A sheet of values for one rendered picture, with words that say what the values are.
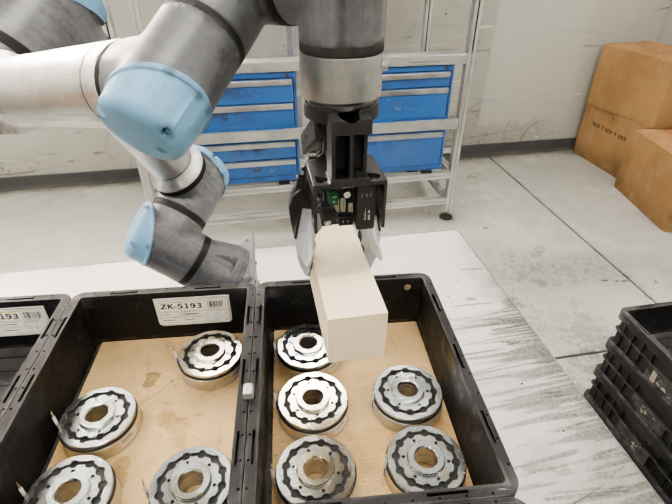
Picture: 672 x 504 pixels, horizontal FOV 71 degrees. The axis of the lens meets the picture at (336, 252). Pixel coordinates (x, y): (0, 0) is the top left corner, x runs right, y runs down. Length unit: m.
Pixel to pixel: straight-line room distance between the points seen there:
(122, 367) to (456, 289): 0.76
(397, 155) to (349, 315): 2.21
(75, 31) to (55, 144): 2.85
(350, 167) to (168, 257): 0.62
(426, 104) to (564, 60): 1.57
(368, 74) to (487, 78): 3.27
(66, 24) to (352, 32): 0.46
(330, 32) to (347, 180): 0.12
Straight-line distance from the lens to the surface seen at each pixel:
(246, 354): 0.69
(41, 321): 0.94
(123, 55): 0.42
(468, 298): 1.18
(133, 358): 0.88
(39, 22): 0.76
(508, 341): 1.09
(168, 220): 0.99
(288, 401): 0.72
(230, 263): 1.01
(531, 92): 3.89
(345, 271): 0.53
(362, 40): 0.42
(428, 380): 0.76
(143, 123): 0.38
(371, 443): 0.72
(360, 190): 0.45
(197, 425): 0.76
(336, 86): 0.42
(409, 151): 2.66
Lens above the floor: 1.42
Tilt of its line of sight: 34 degrees down
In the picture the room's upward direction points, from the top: straight up
